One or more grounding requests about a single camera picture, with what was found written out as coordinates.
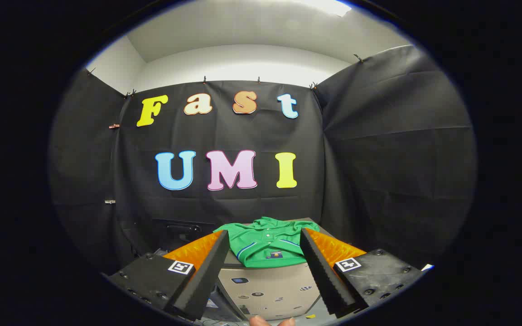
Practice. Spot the grey cabinet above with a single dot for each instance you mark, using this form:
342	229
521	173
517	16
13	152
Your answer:
270	290

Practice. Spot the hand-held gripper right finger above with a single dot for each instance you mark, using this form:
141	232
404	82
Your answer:
320	271

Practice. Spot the black backdrop cloth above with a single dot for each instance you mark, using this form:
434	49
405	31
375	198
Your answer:
356	158

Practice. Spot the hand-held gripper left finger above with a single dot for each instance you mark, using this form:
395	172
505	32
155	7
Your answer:
209	271

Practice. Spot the row of dark cloth clips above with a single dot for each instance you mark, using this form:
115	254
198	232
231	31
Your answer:
313	86

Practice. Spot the green polo shirt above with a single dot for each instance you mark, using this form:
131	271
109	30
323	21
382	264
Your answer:
265	244

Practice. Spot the dark washing machine lid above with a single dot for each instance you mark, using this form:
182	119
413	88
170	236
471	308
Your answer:
179	237

